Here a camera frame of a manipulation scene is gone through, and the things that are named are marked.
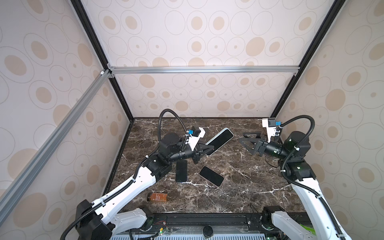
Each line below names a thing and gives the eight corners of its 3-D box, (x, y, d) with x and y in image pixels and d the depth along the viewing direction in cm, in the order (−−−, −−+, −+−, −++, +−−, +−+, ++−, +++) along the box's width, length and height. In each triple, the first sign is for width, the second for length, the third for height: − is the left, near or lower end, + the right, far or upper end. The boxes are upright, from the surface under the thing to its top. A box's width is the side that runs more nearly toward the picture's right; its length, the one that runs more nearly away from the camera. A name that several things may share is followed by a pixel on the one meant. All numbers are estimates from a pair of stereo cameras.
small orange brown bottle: (148, 202, 82) (146, 200, 78) (149, 195, 84) (147, 192, 81) (167, 202, 82) (165, 200, 78) (168, 195, 84) (166, 192, 81)
